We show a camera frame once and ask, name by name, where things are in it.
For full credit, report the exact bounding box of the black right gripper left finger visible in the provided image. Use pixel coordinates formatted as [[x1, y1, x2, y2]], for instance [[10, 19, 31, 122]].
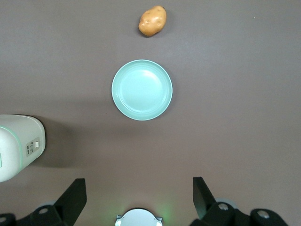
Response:
[[35, 178, 87, 226]]

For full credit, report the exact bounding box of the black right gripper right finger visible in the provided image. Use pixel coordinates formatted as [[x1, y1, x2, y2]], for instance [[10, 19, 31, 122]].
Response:
[[192, 177, 252, 226]]

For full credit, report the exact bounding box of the beige toaster with orange trim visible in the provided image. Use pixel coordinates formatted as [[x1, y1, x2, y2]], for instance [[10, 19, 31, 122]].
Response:
[[0, 114, 46, 183]]

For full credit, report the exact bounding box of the brown table cloth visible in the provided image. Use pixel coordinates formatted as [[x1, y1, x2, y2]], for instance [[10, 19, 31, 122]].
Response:
[[0, 0, 301, 226]]

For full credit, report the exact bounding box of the mint green round plate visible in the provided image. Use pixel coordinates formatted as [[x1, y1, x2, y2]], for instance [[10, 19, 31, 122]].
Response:
[[111, 59, 174, 121]]

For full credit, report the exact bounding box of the orange bread roll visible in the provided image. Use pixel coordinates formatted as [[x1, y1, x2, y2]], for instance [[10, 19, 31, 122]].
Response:
[[138, 6, 167, 37]]

